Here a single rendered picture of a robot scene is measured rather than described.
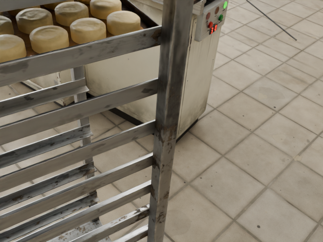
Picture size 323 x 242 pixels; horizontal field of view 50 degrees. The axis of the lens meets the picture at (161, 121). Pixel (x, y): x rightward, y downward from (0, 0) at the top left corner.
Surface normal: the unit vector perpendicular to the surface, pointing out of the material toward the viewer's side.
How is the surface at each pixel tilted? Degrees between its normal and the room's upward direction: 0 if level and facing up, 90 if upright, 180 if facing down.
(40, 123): 90
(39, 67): 90
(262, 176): 0
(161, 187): 90
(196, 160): 0
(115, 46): 90
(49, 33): 0
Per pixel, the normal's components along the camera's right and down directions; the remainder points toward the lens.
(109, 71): -0.58, 0.52
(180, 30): 0.53, 0.59
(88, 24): 0.06, -0.74
